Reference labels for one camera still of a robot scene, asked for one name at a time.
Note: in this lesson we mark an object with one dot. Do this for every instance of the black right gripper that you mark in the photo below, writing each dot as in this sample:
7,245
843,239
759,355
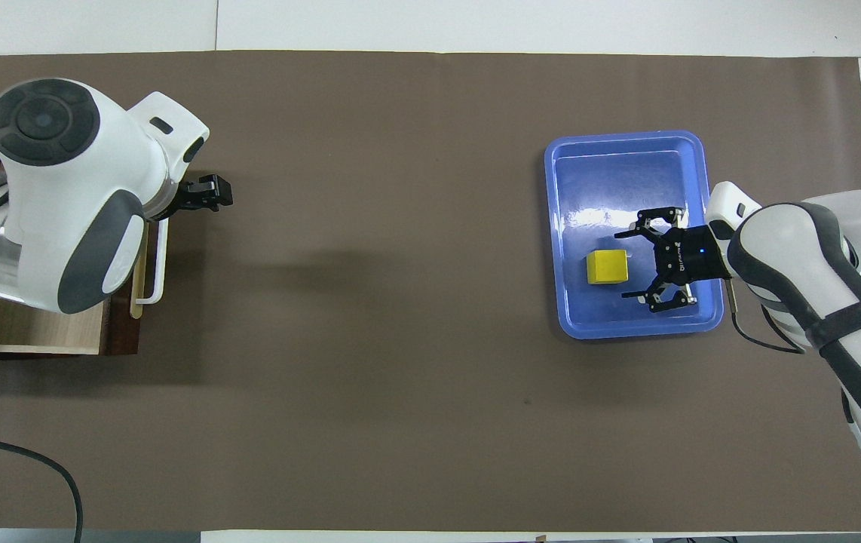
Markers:
690,256

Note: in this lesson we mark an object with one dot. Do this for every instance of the wooden drawer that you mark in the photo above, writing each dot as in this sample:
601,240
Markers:
38,332

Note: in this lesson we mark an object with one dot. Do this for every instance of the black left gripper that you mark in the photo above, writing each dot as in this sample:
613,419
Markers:
178,200

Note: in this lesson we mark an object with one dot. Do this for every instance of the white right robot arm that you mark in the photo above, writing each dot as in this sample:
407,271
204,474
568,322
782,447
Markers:
792,249

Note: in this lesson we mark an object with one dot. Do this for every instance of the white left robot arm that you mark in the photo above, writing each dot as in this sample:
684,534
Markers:
61,211

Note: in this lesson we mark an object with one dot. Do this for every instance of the yellow cube block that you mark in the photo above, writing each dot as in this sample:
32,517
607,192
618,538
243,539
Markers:
608,268

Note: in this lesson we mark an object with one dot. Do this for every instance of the brown paper table mat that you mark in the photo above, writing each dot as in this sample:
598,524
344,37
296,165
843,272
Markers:
363,339

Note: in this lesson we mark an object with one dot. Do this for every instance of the blue plastic tray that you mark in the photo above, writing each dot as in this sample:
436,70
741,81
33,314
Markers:
611,188

